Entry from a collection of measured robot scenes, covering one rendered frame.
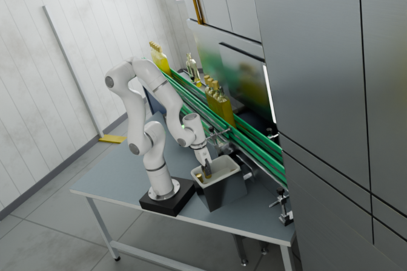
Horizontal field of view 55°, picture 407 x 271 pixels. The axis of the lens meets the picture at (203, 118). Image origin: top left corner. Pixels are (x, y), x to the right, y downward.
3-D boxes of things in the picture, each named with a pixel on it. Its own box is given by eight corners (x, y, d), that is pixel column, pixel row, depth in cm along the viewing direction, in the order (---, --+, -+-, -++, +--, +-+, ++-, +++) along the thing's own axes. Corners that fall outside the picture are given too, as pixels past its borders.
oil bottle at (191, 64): (201, 85, 287) (193, 52, 275) (195, 88, 285) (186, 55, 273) (198, 84, 292) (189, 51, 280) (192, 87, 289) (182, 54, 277)
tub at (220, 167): (244, 181, 197) (241, 167, 193) (206, 201, 192) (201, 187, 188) (229, 166, 212) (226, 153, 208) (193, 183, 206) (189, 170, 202)
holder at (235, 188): (256, 189, 203) (251, 165, 195) (210, 212, 196) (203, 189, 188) (240, 173, 217) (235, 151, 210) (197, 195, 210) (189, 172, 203)
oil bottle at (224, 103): (237, 128, 221) (229, 95, 211) (228, 132, 219) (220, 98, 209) (232, 124, 225) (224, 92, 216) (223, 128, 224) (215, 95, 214)
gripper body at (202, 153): (209, 144, 187) (214, 163, 192) (200, 136, 195) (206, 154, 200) (195, 150, 185) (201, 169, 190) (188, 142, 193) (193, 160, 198)
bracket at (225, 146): (234, 152, 212) (232, 141, 208) (219, 159, 209) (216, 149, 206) (231, 149, 215) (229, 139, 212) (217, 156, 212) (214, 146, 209)
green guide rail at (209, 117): (229, 138, 213) (226, 125, 209) (228, 138, 212) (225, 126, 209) (145, 65, 362) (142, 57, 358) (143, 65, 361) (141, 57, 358)
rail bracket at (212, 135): (235, 140, 209) (230, 120, 203) (207, 152, 205) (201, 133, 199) (232, 138, 212) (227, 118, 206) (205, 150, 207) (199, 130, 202)
